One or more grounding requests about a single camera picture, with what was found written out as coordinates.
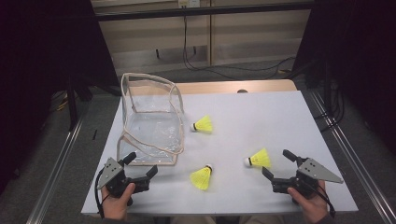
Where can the black stand leg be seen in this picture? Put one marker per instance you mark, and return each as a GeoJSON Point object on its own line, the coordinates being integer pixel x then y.
{"type": "Point", "coordinates": [72, 102]}

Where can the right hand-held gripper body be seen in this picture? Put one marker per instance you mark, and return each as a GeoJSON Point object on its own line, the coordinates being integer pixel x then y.
{"type": "Point", "coordinates": [314, 171]}

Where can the person's left hand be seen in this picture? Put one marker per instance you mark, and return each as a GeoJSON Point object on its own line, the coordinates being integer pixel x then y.
{"type": "Point", "coordinates": [115, 205]}

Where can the metal floor rail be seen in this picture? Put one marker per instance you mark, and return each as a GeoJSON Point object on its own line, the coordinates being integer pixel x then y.
{"type": "Point", "coordinates": [59, 165]}
{"type": "Point", "coordinates": [355, 161]}

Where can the dark curtain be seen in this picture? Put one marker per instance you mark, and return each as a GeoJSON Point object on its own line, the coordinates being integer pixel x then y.
{"type": "Point", "coordinates": [358, 46]}
{"type": "Point", "coordinates": [37, 62]}

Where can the white wall socket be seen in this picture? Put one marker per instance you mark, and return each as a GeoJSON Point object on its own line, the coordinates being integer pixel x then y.
{"type": "Point", "coordinates": [188, 3]}

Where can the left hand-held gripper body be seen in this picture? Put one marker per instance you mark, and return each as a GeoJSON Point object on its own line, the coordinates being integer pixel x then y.
{"type": "Point", "coordinates": [116, 180]}

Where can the white table cover board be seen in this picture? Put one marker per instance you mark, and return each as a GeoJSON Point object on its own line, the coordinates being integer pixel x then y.
{"type": "Point", "coordinates": [249, 124]}

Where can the wooden table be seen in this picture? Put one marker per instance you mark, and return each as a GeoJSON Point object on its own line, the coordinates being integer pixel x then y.
{"type": "Point", "coordinates": [264, 85]}

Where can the black metal crossbar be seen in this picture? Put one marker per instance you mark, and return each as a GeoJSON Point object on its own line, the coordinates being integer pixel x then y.
{"type": "Point", "coordinates": [202, 11]}

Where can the person's right hand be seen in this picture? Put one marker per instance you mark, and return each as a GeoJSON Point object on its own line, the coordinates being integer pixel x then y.
{"type": "Point", "coordinates": [311, 208]}

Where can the yellow shuttlecock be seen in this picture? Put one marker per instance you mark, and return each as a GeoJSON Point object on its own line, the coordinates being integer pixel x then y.
{"type": "Point", "coordinates": [201, 179]}
{"type": "Point", "coordinates": [204, 125]}
{"type": "Point", "coordinates": [260, 159]}

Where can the clear plastic bag beige trim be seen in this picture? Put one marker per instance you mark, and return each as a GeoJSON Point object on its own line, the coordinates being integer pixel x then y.
{"type": "Point", "coordinates": [149, 130]}

